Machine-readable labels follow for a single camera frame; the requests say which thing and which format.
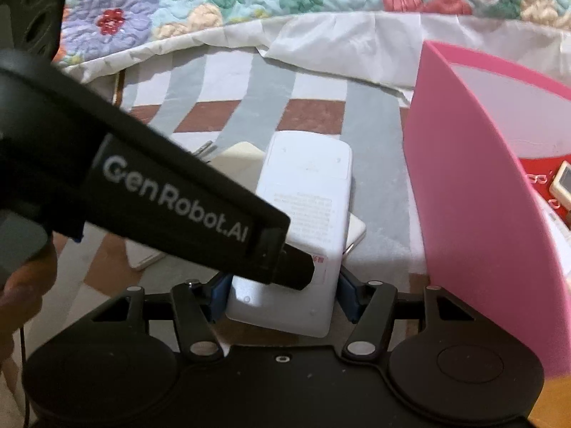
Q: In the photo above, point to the person's left hand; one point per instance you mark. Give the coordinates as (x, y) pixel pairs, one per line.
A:
(26, 296)

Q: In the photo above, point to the pink cardboard box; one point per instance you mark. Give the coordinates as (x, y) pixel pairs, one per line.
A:
(468, 232)

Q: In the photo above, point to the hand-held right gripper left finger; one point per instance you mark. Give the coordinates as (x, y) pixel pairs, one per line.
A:
(219, 295)

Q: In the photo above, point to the striped checkered rug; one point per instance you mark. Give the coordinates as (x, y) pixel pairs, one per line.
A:
(312, 116)

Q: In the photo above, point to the cream white flat case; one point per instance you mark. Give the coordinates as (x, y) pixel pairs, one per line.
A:
(142, 256)

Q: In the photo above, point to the air conditioner remote control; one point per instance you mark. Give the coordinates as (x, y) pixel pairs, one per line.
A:
(563, 183)

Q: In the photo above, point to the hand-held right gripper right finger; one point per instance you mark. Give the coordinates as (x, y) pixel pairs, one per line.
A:
(345, 296)

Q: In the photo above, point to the large white power bank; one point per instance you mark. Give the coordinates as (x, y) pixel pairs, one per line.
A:
(303, 178)

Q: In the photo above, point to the large white charger adapter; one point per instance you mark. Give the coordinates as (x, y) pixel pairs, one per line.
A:
(236, 160)

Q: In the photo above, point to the bunch of keys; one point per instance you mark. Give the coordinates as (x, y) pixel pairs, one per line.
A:
(205, 147)

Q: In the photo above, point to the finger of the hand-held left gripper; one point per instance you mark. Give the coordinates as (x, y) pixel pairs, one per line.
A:
(294, 267)

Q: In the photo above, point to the red cloth with glasses print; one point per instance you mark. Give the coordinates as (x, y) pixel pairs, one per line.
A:
(535, 167)

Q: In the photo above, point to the floral quilt with white lining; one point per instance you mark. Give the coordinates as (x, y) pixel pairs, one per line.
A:
(357, 49)

